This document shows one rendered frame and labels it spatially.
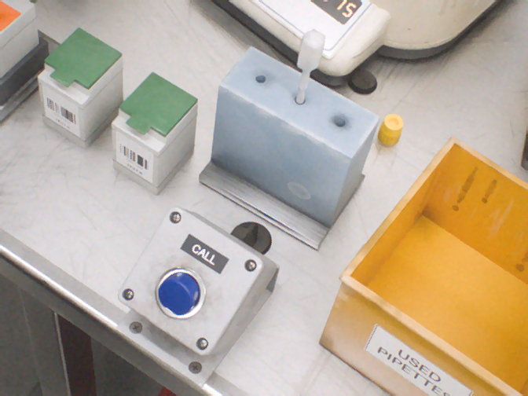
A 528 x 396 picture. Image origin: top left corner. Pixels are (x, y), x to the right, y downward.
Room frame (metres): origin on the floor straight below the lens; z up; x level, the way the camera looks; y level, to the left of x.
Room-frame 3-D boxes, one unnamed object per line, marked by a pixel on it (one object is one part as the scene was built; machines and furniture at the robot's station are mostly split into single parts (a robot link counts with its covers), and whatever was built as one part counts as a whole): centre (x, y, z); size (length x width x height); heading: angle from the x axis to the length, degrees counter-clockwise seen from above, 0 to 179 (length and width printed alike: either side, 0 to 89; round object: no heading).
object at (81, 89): (0.43, 0.15, 0.91); 0.05 x 0.04 x 0.07; 157
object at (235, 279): (0.31, 0.02, 0.92); 0.13 x 0.07 x 0.08; 157
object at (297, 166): (0.41, -0.01, 0.92); 0.10 x 0.07 x 0.10; 69
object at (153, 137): (0.40, 0.09, 0.91); 0.05 x 0.04 x 0.07; 157
